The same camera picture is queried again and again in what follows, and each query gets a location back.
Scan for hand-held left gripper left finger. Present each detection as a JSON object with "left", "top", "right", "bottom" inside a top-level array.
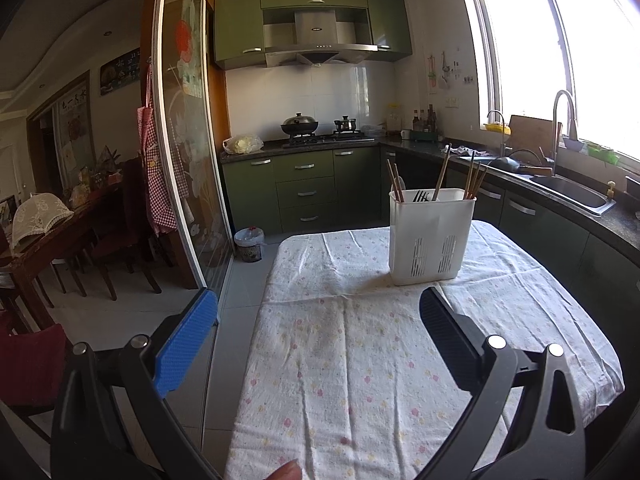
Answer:
[{"left": 50, "top": 289, "right": 221, "bottom": 480}]

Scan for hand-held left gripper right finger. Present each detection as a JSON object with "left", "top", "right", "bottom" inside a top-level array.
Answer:
[{"left": 412, "top": 286, "right": 586, "bottom": 480}]

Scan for white plastic utensil holder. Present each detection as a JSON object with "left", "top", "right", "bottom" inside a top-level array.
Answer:
[{"left": 389, "top": 187, "right": 477, "bottom": 287}]

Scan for person's left hand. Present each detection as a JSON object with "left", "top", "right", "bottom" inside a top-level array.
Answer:
[{"left": 267, "top": 461, "right": 303, "bottom": 480}]

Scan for floral white tablecloth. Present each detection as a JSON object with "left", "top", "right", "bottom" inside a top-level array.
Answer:
[{"left": 225, "top": 220, "right": 626, "bottom": 480}]

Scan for small trash bin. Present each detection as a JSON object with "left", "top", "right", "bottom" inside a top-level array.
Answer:
[{"left": 234, "top": 227, "right": 266, "bottom": 263}]

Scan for dark wooden dining chair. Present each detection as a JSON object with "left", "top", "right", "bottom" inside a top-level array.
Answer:
[{"left": 90, "top": 157, "right": 162, "bottom": 302}]

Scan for chair with red cushion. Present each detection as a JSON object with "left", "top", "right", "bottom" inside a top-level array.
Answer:
[{"left": 0, "top": 322, "right": 69, "bottom": 442}]

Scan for dark wooden dining table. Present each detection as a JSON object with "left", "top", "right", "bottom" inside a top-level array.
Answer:
[{"left": 0, "top": 180, "right": 126, "bottom": 316}]

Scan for bundle of wooden chopsticks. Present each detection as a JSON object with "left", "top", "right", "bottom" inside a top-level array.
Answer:
[{"left": 386, "top": 143, "right": 489, "bottom": 202}]

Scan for sliding glass door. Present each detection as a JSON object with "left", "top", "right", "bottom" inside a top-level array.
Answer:
[{"left": 150, "top": 0, "right": 236, "bottom": 296}]

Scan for red checked apron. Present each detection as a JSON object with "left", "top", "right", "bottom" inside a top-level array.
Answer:
[{"left": 137, "top": 62, "right": 189, "bottom": 237}]

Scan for steel double sink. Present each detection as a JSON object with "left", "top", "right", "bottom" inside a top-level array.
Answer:
[{"left": 460, "top": 155, "right": 617, "bottom": 217}]

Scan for white lace food cover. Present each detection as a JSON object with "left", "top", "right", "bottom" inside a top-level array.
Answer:
[{"left": 11, "top": 192, "right": 75, "bottom": 249}]

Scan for potted plant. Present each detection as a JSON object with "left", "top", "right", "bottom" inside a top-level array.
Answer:
[{"left": 102, "top": 146, "right": 124, "bottom": 176}]

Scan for green base cabinets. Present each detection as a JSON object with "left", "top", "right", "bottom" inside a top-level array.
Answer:
[{"left": 221, "top": 145, "right": 640, "bottom": 341}]

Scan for dark stone countertop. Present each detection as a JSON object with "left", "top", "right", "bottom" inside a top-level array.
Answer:
[{"left": 220, "top": 135, "right": 640, "bottom": 256}]

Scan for plastic bag with food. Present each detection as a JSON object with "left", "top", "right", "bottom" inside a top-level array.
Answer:
[{"left": 222, "top": 134, "right": 264, "bottom": 155}]

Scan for small steel faucet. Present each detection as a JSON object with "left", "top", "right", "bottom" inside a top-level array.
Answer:
[{"left": 486, "top": 110, "right": 511, "bottom": 159}]

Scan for row of condiment bottles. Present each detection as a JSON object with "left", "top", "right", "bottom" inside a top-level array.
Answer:
[{"left": 412, "top": 105, "right": 441, "bottom": 134}]

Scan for wooden cutting board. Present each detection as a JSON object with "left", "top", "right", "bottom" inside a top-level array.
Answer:
[{"left": 509, "top": 115, "right": 564, "bottom": 154}]

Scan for gas stove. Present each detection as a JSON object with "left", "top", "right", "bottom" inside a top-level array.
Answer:
[{"left": 281, "top": 131, "right": 376, "bottom": 149}]

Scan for printed door curtain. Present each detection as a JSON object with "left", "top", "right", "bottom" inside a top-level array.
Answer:
[{"left": 52, "top": 87, "right": 96, "bottom": 192}]

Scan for green plastic bowl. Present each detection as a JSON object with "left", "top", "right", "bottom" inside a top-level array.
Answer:
[{"left": 587, "top": 142, "right": 621, "bottom": 166}]

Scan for black lidded wok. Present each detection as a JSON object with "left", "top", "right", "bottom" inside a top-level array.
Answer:
[{"left": 280, "top": 112, "right": 320, "bottom": 139}]

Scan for tall curved steel faucet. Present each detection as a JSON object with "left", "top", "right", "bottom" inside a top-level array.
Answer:
[{"left": 550, "top": 90, "right": 579, "bottom": 177}]

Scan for red paper door decoration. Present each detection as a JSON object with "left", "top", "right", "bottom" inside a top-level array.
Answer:
[{"left": 175, "top": 20, "right": 194, "bottom": 66}]

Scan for kitchen window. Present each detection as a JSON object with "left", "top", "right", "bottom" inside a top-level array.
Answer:
[{"left": 457, "top": 0, "right": 640, "bottom": 162}]

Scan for green upper cabinets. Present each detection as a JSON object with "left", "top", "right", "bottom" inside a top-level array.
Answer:
[{"left": 214, "top": 0, "right": 415, "bottom": 71}]

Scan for steel range hood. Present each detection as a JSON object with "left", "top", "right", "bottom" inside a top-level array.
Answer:
[{"left": 262, "top": 9, "right": 379, "bottom": 68}]

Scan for black wok with wooden handle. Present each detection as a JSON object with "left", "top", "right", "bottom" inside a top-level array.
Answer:
[{"left": 492, "top": 156, "right": 554, "bottom": 177}]

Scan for wall hanging with hooks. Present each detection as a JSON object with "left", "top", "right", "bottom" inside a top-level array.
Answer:
[{"left": 425, "top": 52, "right": 464, "bottom": 94}]

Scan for dark wall calendar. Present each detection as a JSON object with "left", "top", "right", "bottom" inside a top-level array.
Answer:
[{"left": 100, "top": 47, "right": 142, "bottom": 96}]

